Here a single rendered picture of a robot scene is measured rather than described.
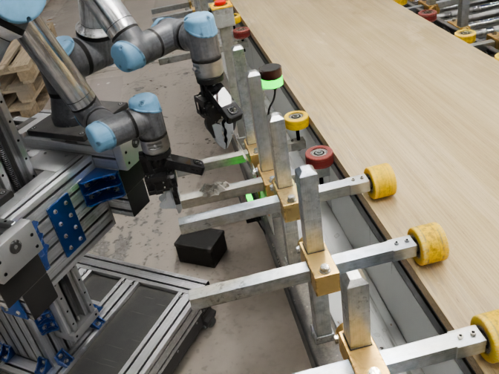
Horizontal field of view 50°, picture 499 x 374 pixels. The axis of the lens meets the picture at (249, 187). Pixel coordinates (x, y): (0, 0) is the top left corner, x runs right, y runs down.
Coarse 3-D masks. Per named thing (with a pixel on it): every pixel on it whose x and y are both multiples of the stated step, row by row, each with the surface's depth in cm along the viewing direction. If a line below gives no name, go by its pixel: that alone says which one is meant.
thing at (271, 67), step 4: (268, 64) 143; (272, 64) 143; (276, 64) 142; (260, 68) 141; (264, 68) 141; (268, 68) 140; (272, 68) 140; (276, 68) 140; (264, 80) 141; (268, 80) 140; (272, 80) 140; (264, 88) 143; (276, 88) 144; (264, 96) 144; (272, 104) 147; (268, 108) 148; (268, 112) 148
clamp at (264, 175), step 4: (260, 168) 157; (260, 172) 156; (264, 172) 155; (268, 172) 155; (272, 172) 155; (260, 176) 157; (264, 176) 154; (268, 176) 153; (264, 180) 152; (268, 180) 151; (264, 184) 150; (268, 184) 150; (264, 188) 153; (268, 188) 150; (264, 192) 155; (268, 192) 151; (272, 192) 151; (268, 196) 152
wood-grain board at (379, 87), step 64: (256, 0) 298; (320, 0) 280; (384, 0) 264; (320, 64) 208; (384, 64) 200; (448, 64) 191; (320, 128) 166; (384, 128) 160; (448, 128) 155; (448, 192) 130; (448, 320) 99
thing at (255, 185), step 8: (328, 168) 155; (320, 176) 156; (232, 184) 154; (240, 184) 154; (248, 184) 153; (256, 184) 153; (192, 192) 154; (200, 192) 153; (224, 192) 152; (232, 192) 153; (240, 192) 154; (248, 192) 154; (184, 200) 151; (192, 200) 152; (200, 200) 152; (208, 200) 153; (216, 200) 153; (184, 208) 153
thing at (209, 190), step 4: (204, 184) 153; (208, 184) 153; (212, 184) 152; (216, 184) 152; (220, 184) 152; (224, 184) 153; (228, 184) 154; (200, 188) 154; (204, 188) 153; (208, 188) 153; (212, 188) 152; (216, 188) 152; (220, 188) 152; (224, 188) 152; (204, 192) 152; (208, 192) 150; (212, 192) 151; (216, 192) 151; (220, 192) 152; (204, 196) 151; (208, 196) 150
